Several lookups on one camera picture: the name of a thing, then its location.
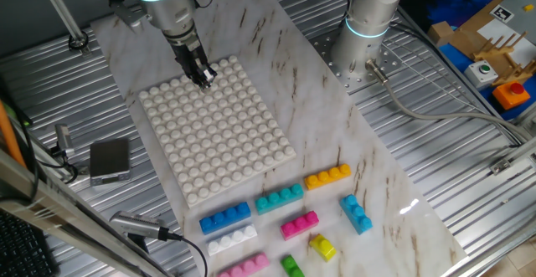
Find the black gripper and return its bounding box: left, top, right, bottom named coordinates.
left=165, top=29, right=219, bottom=90

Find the teal four-stud block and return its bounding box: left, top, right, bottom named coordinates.
left=254, top=183, right=305, bottom=216

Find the white studded baseplate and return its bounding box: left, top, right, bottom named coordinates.
left=137, top=54, right=297, bottom=209

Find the marble pattern board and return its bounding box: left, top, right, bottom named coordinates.
left=90, top=0, right=468, bottom=277

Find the silver digital scale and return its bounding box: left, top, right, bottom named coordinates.
left=89, top=137, right=133, bottom=187

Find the blue four-stud block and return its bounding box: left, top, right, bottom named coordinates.
left=198, top=201, right=252, bottom=236

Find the aluminium tripod pole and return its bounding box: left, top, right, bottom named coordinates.
left=35, top=0, right=91, bottom=56

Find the orange four-stud block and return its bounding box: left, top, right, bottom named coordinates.
left=303, top=163, right=353, bottom=192

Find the white four-stud block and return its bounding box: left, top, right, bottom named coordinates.
left=206, top=223, right=259, bottom=257

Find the magenta three-stud block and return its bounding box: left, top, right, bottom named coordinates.
left=279, top=210, right=320, bottom=242

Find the pink four-stud block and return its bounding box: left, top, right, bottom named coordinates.
left=216, top=251, right=271, bottom=277

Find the orange pole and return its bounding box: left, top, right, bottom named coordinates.
left=0, top=99, right=27, bottom=169

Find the light blue three-stud block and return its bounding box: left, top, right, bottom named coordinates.
left=338, top=193, right=374, bottom=236

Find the yellow two-stud block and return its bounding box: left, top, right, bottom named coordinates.
left=308, top=233, right=338, bottom=263

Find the green two-stud block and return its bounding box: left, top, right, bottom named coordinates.
left=280, top=254, right=306, bottom=277

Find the small cardboard box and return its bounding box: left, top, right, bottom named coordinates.
left=426, top=20, right=456, bottom=48

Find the black keyboard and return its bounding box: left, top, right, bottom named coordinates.
left=0, top=209, right=59, bottom=277

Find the brown cardboard sheet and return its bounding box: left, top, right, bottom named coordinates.
left=435, top=0, right=508, bottom=60

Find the white box green button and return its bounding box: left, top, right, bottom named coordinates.
left=463, top=59, right=499, bottom=90

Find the white paper sheet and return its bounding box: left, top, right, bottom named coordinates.
left=477, top=17, right=536, bottom=67

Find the wooden peg rack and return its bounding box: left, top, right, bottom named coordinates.
left=472, top=31, right=536, bottom=86

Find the black white marker tag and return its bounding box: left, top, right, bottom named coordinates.
left=488, top=3, right=515, bottom=23

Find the orange box red button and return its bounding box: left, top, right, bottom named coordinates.
left=492, top=81, right=532, bottom=111

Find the grey studded board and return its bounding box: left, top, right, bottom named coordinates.
left=500, top=0, right=536, bottom=46

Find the black ring on pole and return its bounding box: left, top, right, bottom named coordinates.
left=68, top=29, right=90, bottom=52

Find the perforated robot base plate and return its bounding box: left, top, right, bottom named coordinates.
left=309, top=25, right=403, bottom=94

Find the small silver camera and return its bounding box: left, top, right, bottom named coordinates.
left=54, top=124, right=75, bottom=157

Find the silver camera on stand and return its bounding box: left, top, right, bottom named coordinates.
left=109, top=210, right=171, bottom=253

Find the black camera cable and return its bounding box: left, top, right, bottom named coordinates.
left=167, top=231, right=209, bottom=277

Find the aluminium frame beam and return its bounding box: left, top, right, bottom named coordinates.
left=0, top=149, right=168, bottom=277

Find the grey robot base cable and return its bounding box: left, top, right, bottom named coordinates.
left=364, top=58, right=531, bottom=144

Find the small aluminium corner bracket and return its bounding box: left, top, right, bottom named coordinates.
left=489, top=157, right=515, bottom=176

